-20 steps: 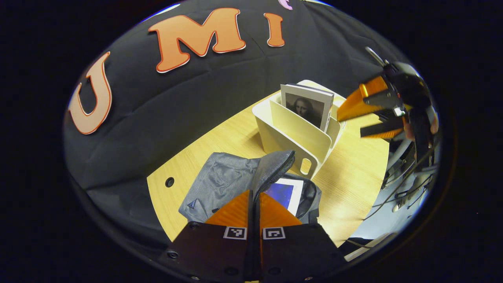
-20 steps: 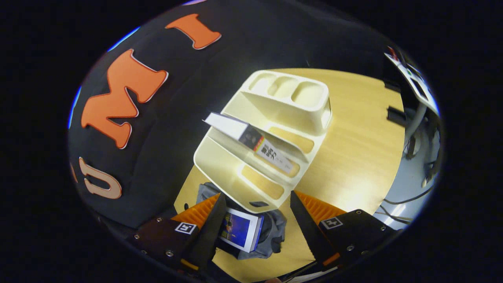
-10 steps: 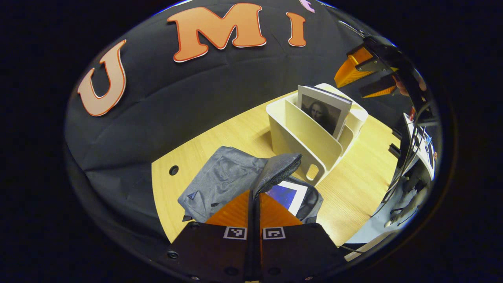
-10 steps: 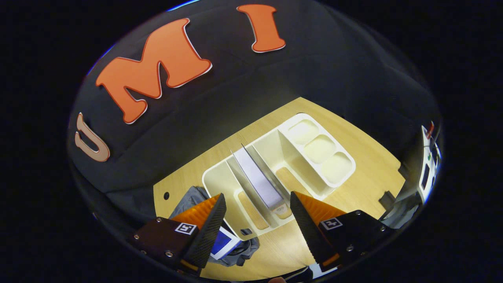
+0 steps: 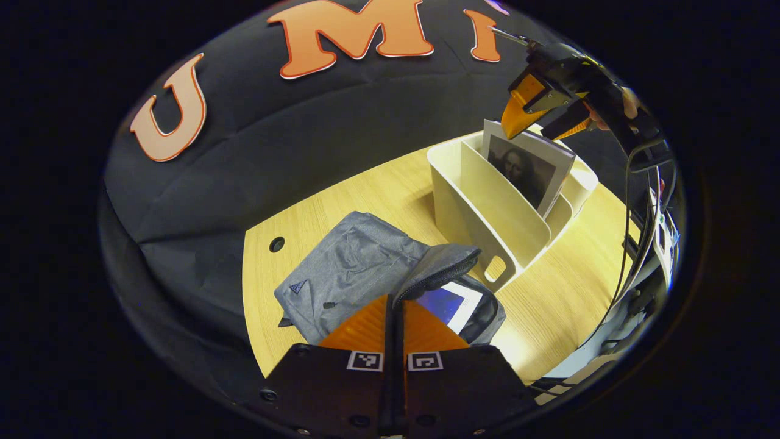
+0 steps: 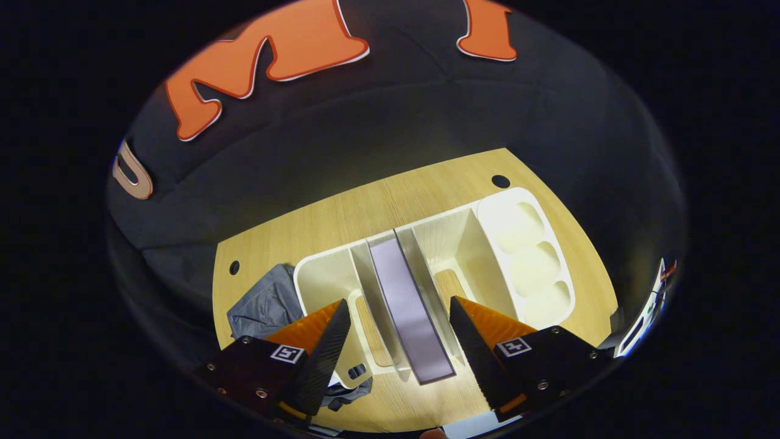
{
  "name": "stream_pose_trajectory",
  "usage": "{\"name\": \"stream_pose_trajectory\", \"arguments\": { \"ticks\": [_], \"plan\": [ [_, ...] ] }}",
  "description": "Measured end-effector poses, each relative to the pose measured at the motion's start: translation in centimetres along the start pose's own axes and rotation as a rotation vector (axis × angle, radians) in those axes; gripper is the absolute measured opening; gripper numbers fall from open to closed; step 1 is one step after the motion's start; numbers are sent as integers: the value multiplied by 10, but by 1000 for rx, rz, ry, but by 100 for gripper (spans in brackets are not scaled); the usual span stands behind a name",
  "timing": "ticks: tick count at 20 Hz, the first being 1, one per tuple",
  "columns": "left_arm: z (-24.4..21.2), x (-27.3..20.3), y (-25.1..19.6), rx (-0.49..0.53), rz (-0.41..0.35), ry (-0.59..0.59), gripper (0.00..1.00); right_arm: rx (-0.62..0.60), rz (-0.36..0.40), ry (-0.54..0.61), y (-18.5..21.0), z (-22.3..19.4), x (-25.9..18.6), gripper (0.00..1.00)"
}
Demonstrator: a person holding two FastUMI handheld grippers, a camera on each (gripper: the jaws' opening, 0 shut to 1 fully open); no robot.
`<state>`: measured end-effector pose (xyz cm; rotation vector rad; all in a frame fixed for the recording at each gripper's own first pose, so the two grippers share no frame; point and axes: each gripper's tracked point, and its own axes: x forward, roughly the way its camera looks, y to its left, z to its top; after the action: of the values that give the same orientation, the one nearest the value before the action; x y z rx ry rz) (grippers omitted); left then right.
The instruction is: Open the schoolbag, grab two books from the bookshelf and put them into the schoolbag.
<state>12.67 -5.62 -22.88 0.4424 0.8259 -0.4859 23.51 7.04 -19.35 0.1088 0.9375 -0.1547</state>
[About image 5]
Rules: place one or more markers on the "blue book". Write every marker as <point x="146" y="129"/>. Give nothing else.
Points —
<point x="445" y="302"/>

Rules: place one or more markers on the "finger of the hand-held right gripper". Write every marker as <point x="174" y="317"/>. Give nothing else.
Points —
<point x="570" y="122"/>
<point x="521" y="110"/>

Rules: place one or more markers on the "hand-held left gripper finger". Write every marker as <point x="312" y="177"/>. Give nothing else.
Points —
<point x="388" y="390"/>
<point x="402" y="390"/>

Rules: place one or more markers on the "grey schoolbag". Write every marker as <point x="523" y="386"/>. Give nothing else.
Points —
<point x="353" y="262"/>

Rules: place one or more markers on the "white portrait cover book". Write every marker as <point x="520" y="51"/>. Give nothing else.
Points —
<point x="524" y="171"/>

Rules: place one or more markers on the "white bookshelf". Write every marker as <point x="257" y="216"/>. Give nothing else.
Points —
<point x="487" y="207"/>

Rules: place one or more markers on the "black backdrop cloth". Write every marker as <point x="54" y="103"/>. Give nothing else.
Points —
<point x="304" y="152"/>

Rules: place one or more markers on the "white power strip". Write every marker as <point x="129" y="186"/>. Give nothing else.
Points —
<point x="665" y="238"/>

